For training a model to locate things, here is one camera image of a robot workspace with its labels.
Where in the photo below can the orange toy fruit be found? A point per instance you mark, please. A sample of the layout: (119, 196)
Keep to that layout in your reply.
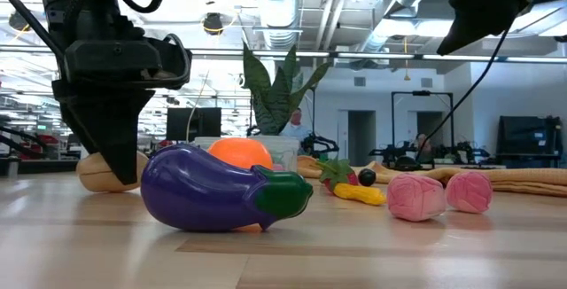
(241, 151)

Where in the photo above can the overhead light bar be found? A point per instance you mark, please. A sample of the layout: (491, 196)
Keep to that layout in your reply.
(376, 55)

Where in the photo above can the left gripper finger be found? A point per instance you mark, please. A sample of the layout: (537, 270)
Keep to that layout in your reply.
(115, 134)

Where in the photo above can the leafy toy strawberry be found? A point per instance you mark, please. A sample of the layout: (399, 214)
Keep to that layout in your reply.
(336, 173)

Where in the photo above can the pink toy raspberry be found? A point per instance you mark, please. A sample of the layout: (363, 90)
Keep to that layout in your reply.
(416, 198)
(469, 191)

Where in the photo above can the clear plastic tupperware container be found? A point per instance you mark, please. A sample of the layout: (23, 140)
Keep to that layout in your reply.
(201, 141)

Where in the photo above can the black cabinet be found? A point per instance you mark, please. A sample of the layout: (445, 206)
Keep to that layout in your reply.
(527, 138)

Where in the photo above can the black ceiling device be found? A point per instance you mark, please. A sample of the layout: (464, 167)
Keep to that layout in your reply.
(213, 23)

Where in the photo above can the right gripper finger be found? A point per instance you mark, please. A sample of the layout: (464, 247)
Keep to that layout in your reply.
(487, 5)

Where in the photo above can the black toy berry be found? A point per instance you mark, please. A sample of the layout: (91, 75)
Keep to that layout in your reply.
(367, 177)

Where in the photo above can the green snake plant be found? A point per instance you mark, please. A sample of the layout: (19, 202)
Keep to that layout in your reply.
(274, 103)

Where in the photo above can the background black robot arm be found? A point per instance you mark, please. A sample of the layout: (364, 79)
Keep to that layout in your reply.
(323, 142)

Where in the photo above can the white plant pot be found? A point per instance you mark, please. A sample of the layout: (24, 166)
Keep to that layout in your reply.
(297, 151)

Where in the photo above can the person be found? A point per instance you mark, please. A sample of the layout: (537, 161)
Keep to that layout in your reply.
(424, 142)
(296, 118)

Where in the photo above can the black background monitor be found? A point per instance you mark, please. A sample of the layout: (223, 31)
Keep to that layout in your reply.
(177, 122)

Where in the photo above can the yellow folded cloth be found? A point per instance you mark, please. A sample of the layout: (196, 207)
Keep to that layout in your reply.
(522, 180)

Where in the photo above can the black table frame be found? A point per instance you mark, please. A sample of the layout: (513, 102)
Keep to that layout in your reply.
(44, 167)

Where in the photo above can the background black robot arms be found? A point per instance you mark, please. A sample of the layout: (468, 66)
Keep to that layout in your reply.
(398, 160)

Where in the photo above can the yellow toy corn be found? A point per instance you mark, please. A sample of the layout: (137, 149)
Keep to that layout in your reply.
(361, 194)

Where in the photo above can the black frame stand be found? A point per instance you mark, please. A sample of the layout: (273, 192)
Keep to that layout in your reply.
(421, 93)

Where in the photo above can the tan toy potato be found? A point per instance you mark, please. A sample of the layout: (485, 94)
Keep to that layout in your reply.
(90, 178)

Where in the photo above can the purple toy eggplant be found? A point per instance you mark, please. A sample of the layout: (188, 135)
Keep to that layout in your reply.
(199, 191)

